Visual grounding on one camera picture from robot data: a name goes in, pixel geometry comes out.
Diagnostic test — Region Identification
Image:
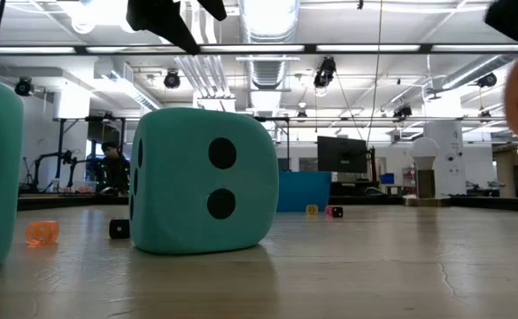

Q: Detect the black ceiling spotlight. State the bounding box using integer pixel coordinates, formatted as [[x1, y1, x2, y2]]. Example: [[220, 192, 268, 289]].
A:
[[163, 69, 182, 89], [393, 104, 414, 120], [313, 56, 337, 89], [13, 77, 35, 97], [476, 72, 499, 89]]

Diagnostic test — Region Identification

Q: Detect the person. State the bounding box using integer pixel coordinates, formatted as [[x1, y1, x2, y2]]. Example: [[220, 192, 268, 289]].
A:
[[94, 140, 131, 196]]

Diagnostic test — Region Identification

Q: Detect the white light bulb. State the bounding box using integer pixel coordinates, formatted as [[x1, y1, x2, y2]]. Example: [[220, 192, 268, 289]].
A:
[[409, 136, 440, 172]]

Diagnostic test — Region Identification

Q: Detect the black computer monitor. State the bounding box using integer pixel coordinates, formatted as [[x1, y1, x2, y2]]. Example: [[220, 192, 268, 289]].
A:
[[316, 136, 369, 174]]

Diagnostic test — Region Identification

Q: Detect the blue plastic bin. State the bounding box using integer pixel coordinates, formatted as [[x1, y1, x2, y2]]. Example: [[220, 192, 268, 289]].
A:
[[277, 171, 333, 213]]

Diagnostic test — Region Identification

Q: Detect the small orange die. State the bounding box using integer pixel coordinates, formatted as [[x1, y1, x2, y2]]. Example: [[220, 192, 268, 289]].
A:
[[25, 220, 60, 246]]

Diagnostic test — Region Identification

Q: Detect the silver ventilation duct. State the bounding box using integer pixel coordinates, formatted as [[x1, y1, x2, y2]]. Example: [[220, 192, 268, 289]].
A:
[[426, 54, 518, 97], [239, 0, 302, 92]]

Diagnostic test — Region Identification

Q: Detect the thin hanging cable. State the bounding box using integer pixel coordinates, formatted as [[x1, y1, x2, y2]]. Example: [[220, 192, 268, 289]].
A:
[[367, 0, 384, 147]]

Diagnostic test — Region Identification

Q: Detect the black aluminium frame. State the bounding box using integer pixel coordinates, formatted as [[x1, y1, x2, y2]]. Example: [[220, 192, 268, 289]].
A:
[[0, 43, 518, 213]]

